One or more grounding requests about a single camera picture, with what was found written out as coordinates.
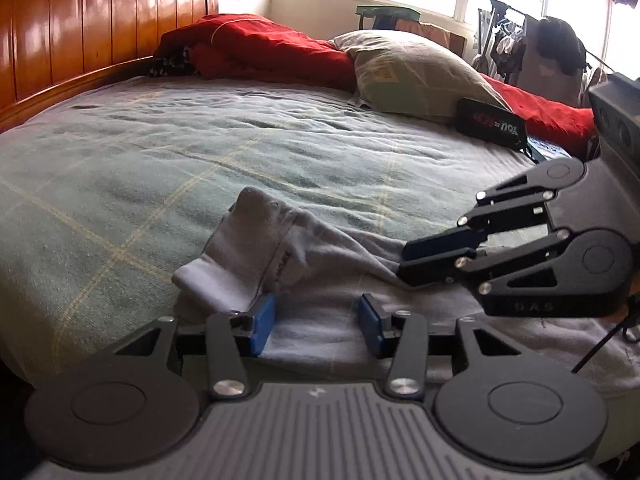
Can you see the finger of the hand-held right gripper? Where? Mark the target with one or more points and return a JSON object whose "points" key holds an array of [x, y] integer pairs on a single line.
{"points": [[440, 244], [430, 270]]}

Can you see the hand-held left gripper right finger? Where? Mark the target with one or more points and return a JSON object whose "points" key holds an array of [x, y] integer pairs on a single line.
{"points": [[371, 325]]}

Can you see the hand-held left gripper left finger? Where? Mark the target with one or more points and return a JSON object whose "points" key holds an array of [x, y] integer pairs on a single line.
{"points": [[262, 325]]}

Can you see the light grey shirt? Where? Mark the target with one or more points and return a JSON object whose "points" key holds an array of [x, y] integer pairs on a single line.
{"points": [[325, 260]]}

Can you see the metal clothes rack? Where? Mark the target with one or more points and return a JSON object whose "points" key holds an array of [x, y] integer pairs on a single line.
{"points": [[500, 45]]}

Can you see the blue paperback book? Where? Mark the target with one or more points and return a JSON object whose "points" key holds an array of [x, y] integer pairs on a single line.
{"points": [[547, 149]]}

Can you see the red quilt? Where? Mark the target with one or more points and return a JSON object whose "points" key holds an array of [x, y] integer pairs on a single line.
{"points": [[545, 110]]}

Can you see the black zip pouch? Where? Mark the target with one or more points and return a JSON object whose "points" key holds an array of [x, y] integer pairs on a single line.
{"points": [[492, 122]]}

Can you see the grey hanging garment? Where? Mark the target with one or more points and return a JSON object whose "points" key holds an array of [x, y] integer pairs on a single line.
{"points": [[542, 82]]}

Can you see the black jacket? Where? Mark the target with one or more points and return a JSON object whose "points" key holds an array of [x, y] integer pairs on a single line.
{"points": [[562, 42]]}

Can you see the grey pillow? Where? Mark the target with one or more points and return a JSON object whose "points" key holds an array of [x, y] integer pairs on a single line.
{"points": [[415, 75]]}

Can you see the green plaid bed blanket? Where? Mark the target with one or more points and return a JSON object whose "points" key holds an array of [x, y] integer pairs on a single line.
{"points": [[150, 160]]}

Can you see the brown cardboard box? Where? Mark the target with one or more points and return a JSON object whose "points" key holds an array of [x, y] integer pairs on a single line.
{"points": [[440, 35]]}

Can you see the green plastic stool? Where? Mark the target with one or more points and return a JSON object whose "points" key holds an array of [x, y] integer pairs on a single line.
{"points": [[387, 11]]}

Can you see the red blanket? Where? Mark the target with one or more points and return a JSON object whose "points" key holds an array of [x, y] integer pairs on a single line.
{"points": [[260, 50]]}

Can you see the black patterned cloth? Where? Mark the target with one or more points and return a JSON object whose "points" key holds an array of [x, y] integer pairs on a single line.
{"points": [[170, 62]]}

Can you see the wooden headboard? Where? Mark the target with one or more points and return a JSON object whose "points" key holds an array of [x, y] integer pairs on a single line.
{"points": [[75, 35]]}

